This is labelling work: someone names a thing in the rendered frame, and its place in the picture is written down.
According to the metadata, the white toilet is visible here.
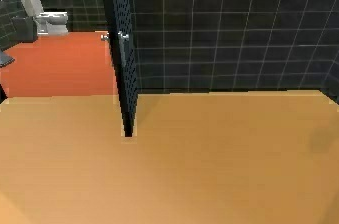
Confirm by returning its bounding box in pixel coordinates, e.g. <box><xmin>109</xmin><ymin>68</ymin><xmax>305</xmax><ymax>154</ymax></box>
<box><xmin>21</xmin><ymin>0</ymin><xmax>70</xmax><ymax>36</ymax></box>

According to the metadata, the black dotted room door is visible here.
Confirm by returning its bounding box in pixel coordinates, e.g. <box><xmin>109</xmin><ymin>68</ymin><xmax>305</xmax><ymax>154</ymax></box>
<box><xmin>102</xmin><ymin>0</ymin><xmax>140</xmax><ymax>138</ymax></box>

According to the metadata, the dark grey bin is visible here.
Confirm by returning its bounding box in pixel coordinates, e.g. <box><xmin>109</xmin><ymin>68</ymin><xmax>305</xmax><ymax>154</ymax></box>
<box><xmin>10</xmin><ymin>15</ymin><xmax>39</xmax><ymax>44</ymax></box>

